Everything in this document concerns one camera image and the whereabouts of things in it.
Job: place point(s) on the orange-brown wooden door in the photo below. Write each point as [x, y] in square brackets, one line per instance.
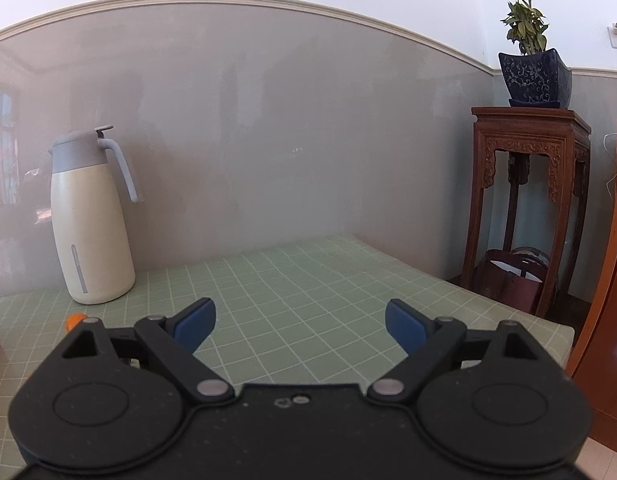
[606, 310]

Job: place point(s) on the carved wooden plant stand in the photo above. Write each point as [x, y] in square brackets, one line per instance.
[531, 127]

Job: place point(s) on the green grid table mat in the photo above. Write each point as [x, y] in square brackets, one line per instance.
[308, 285]

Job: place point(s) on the dark blue patterned flowerpot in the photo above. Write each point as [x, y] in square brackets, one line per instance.
[536, 77]

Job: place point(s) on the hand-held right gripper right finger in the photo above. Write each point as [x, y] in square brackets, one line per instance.
[406, 324]

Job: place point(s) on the green potted plant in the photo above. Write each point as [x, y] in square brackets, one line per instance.
[526, 22]

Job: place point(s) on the cream and grey thermos jug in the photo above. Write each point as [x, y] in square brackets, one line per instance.
[91, 220]

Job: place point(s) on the small orange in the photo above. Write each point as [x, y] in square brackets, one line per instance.
[75, 321]

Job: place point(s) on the dark red bag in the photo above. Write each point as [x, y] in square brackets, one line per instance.
[508, 285]

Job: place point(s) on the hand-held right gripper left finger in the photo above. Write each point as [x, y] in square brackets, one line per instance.
[196, 322]

